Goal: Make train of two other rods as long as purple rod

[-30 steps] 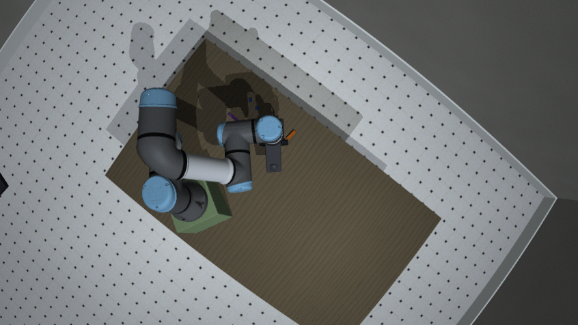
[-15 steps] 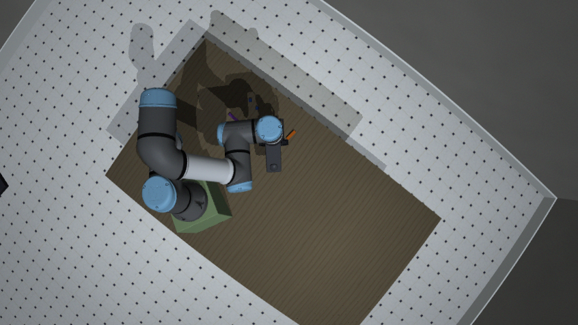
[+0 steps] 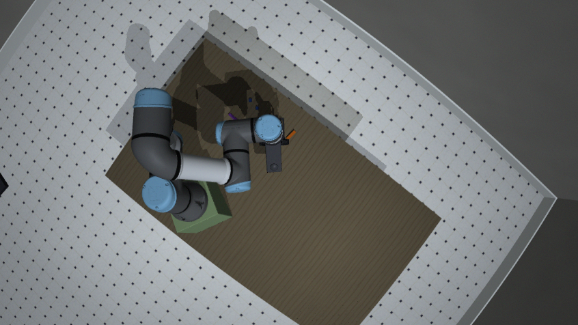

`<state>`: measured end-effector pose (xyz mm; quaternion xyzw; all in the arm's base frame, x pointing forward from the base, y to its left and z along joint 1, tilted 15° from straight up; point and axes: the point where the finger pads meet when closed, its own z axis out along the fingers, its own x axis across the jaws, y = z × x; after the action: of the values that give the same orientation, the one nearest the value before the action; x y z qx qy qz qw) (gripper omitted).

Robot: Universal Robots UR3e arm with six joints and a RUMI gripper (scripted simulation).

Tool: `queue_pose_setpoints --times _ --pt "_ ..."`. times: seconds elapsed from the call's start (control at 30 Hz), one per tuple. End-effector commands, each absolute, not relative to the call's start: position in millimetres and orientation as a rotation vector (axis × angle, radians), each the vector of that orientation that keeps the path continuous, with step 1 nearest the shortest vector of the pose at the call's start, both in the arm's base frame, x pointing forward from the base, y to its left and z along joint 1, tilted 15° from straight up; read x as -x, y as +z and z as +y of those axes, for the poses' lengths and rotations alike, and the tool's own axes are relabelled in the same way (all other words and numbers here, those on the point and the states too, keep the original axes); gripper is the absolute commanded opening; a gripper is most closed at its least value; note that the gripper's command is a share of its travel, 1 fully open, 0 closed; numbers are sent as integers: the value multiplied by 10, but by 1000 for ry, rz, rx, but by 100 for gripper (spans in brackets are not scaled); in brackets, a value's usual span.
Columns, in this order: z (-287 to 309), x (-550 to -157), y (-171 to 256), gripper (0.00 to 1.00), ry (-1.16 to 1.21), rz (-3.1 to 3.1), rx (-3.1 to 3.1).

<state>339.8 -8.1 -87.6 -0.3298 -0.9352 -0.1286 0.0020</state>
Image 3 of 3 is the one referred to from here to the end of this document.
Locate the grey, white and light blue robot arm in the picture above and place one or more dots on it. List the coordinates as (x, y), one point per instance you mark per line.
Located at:
(154, 148)

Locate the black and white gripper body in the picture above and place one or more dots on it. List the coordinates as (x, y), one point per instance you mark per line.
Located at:
(283, 139)

